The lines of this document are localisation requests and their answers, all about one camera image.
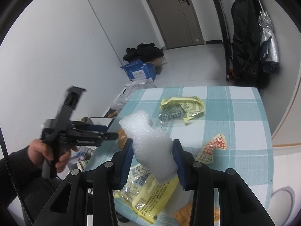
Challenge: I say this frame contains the white open box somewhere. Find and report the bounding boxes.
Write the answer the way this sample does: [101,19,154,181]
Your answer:
[81,116,114,132]

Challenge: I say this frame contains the blue cardboard box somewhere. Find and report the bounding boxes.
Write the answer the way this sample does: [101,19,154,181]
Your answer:
[120,60,157,81]

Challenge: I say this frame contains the person's left forearm black sleeve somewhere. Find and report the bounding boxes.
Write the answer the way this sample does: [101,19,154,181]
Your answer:
[1,147,61,225]

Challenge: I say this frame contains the teal plaid tablecloth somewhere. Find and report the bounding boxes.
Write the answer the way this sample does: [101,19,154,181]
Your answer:
[83,86,274,226]

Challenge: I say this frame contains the grey plastic mailer bags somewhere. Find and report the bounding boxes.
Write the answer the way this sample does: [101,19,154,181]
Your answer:
[110,79,156,110]

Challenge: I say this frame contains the orange packet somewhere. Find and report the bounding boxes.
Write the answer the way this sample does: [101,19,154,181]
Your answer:
[173,201,220,226]

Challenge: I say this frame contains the yellow snack wrapper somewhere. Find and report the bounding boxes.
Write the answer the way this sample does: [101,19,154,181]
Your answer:
[114,164,179,224]
[156,96,205,127]

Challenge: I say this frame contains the black hanging coat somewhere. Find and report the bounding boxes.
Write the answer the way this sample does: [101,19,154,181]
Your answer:
[231,0,269,90]

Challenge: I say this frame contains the brown round object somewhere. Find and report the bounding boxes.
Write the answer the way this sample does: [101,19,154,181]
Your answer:
[116,129,128,150]

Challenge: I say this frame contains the white trash bin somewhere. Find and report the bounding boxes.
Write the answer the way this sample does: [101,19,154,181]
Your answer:
[268,186,295,225]

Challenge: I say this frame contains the red white triangular wrapper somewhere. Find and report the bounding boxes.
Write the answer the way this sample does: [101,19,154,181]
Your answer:
[196,133,228,164]

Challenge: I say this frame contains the white foam piece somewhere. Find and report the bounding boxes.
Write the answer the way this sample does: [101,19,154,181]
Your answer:
[119,110,178,184]

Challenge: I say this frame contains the black clothes pile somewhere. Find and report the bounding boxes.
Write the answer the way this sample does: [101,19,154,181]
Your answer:
[123,43,164,63]

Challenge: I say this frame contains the person's left hand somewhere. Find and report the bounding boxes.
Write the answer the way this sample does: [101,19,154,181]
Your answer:
[27,139,78,173]

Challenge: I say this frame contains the silver folded umbrella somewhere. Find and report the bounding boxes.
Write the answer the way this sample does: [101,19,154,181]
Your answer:
[258,0,280,74]

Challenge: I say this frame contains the grey-brown door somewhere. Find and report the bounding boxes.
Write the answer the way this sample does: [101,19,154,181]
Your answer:
[146,0,206,49]

